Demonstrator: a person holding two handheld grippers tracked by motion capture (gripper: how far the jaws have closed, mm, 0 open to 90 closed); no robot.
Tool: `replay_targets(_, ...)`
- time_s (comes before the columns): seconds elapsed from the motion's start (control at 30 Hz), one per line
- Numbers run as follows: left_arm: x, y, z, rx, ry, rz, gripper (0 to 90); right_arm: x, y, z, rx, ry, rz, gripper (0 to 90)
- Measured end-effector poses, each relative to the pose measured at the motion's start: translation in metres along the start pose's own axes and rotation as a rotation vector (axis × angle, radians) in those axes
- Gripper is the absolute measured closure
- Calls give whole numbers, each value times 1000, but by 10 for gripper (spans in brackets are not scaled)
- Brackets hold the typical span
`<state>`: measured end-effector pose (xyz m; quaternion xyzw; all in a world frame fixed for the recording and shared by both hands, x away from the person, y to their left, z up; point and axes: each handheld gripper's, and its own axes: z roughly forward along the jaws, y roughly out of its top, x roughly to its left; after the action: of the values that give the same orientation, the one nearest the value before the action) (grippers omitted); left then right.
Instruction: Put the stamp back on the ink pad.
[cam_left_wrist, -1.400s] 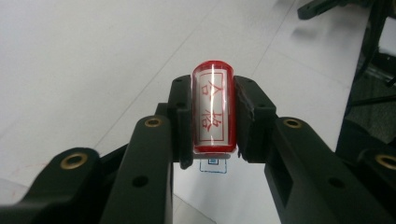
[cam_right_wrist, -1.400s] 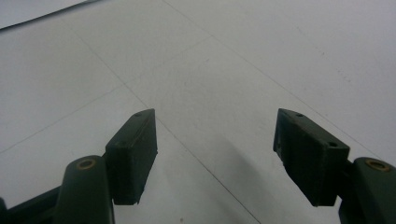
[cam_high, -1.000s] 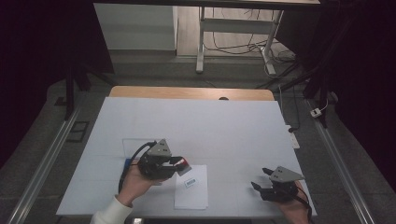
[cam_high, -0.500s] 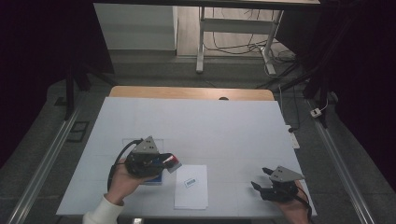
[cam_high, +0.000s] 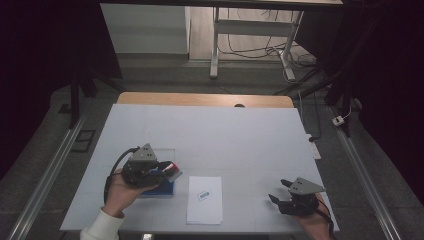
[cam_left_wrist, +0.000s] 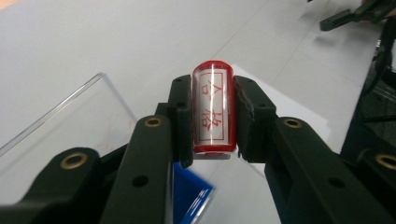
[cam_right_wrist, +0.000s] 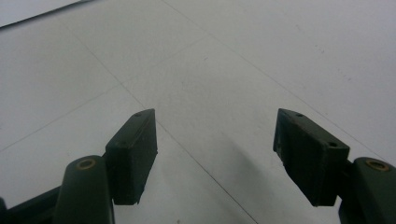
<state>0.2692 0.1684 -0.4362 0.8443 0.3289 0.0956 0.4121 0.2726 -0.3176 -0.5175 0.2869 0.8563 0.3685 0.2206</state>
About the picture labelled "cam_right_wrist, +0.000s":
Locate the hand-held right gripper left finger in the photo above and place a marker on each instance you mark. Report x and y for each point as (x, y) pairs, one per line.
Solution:
(134, 155)

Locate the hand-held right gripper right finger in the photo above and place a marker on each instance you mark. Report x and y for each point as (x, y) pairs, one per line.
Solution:
(311, 155)

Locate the white paper sheet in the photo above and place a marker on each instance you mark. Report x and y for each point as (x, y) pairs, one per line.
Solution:
(18, 9)

